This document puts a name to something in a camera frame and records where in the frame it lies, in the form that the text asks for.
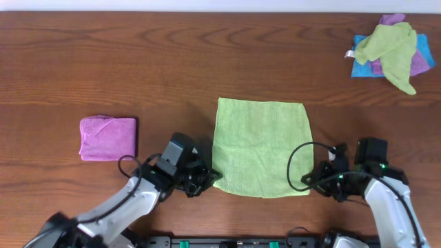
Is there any green microfiber cloth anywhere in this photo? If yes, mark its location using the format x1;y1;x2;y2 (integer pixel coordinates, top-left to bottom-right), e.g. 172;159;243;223
212;98;314;198

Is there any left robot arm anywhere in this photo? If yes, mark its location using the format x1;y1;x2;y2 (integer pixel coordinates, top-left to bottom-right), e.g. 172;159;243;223
26;132;222;247

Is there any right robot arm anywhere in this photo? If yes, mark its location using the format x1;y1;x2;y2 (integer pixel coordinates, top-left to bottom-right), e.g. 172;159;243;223
301;137;429;248

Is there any folded purple cloth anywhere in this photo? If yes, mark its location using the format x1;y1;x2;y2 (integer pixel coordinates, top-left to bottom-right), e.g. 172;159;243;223
79;115;136;162

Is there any blue cloth in pile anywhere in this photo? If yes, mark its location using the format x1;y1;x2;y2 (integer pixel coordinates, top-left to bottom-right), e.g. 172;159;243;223
351;34;436;78

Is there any purple cloth in pile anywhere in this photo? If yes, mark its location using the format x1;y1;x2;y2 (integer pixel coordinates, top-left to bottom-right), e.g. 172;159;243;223
379;13;435;76

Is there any green cloth on pile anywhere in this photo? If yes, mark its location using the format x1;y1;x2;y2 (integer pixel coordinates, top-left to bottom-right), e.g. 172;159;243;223
354;22;417;95

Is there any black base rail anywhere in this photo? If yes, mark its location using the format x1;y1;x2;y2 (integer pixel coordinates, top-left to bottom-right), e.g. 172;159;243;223
130;235;383;248

